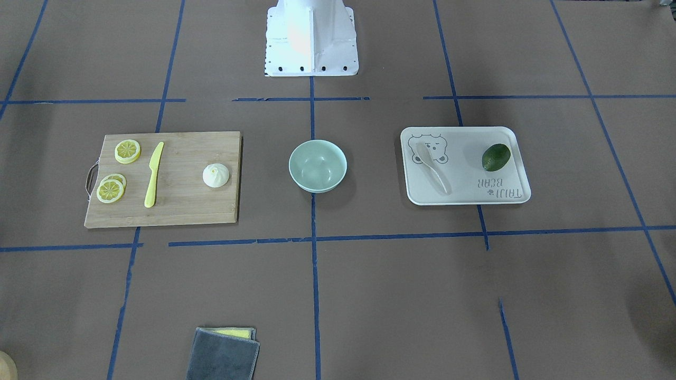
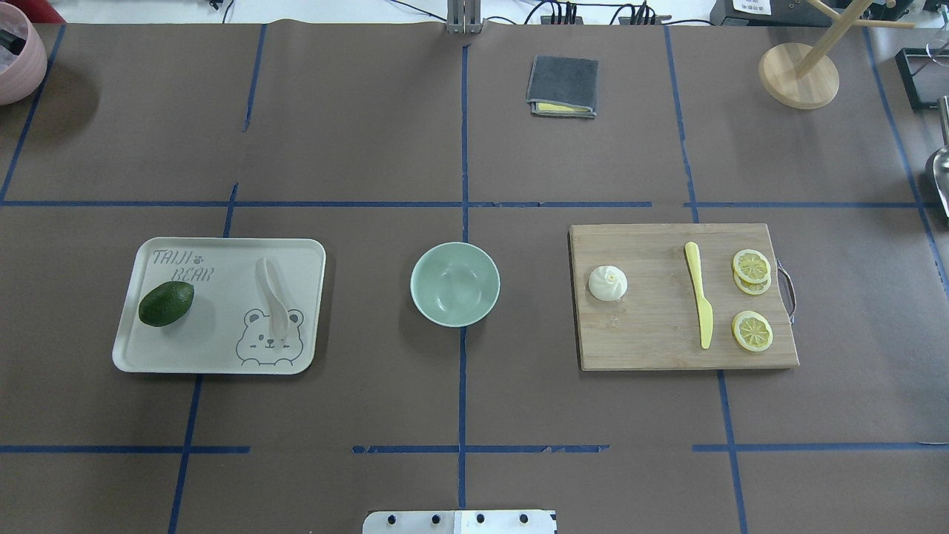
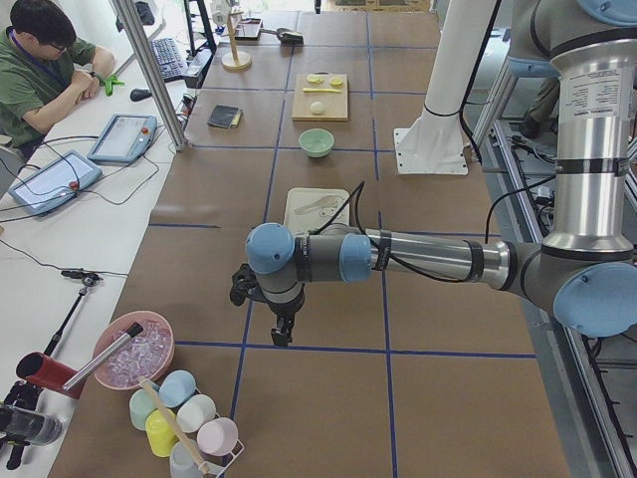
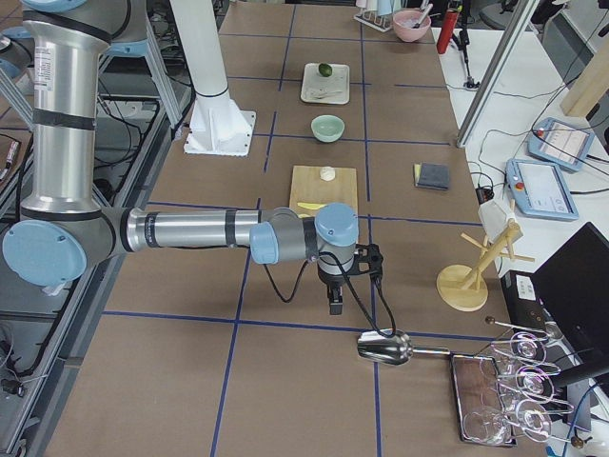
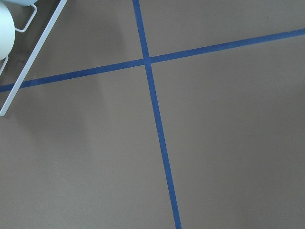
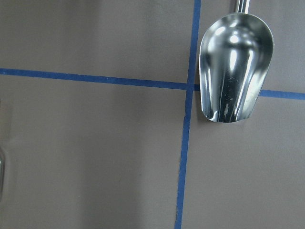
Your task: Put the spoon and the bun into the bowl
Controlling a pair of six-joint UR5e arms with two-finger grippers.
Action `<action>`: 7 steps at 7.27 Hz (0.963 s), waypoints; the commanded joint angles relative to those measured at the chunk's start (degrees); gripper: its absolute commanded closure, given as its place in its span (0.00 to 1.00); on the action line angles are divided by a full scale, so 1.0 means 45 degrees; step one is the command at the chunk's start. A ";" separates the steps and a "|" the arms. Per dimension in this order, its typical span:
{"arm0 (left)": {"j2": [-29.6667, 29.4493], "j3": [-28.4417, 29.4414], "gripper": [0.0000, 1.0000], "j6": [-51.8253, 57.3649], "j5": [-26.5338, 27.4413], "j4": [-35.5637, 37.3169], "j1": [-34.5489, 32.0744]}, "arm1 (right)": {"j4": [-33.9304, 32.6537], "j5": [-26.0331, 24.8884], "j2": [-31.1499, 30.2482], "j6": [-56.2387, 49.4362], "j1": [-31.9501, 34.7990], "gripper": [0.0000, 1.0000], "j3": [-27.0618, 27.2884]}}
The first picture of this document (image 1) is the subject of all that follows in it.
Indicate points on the light green bowl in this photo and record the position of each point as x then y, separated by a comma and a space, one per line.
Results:
317, 166

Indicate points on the yellow sponge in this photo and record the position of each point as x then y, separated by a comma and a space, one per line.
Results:
245, 333

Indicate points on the white plastic spoon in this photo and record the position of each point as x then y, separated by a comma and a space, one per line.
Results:
425, 157

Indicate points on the white bear tray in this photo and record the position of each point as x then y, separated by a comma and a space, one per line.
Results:
457, 152

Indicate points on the bamboo cutting board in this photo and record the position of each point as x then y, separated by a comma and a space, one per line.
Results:
182, 196

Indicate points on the lemon slice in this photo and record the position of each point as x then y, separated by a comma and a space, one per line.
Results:
116, 176
127, 151
110, 191

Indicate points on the yellow plastic knife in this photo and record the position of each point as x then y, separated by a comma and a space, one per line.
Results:
154, 163

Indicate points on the white steamed bun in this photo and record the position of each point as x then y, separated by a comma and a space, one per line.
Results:
215, 175

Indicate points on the lemon slice lower back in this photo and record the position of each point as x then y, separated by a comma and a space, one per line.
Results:
116, 176

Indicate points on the green avocado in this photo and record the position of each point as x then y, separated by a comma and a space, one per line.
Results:
495, 157

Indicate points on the lemon slice lower front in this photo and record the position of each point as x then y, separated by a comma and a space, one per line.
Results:
110, 191

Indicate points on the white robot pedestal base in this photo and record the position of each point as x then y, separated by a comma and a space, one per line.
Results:
310, 39

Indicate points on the lemon slice upper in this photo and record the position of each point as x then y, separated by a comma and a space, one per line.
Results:
127, 151

